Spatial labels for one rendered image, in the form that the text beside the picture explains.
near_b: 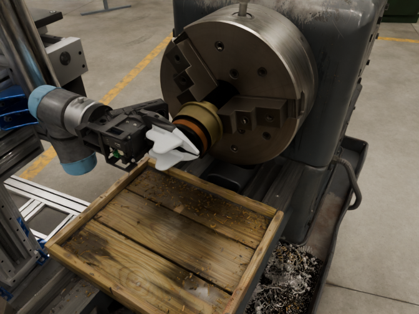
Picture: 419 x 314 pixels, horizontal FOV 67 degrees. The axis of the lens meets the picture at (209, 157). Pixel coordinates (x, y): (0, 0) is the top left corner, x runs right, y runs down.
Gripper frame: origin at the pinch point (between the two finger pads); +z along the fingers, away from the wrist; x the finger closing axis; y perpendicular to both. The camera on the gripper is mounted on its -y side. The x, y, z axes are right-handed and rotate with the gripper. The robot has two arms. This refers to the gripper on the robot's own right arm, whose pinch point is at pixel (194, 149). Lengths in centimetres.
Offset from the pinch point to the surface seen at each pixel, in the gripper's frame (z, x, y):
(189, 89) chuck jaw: -5.7, 6.0, -7.8
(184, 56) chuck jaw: -9.2, 9.9, -11.7
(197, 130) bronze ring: -0.6, 2.5, -1.9
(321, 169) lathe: 17.4, -21.5, -31.7
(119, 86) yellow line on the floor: -186, -108, -157
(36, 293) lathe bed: -17.2, -21.3, 25.9
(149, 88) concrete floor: -160, -108, -169
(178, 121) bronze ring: -4.2, 3.2, -1.9
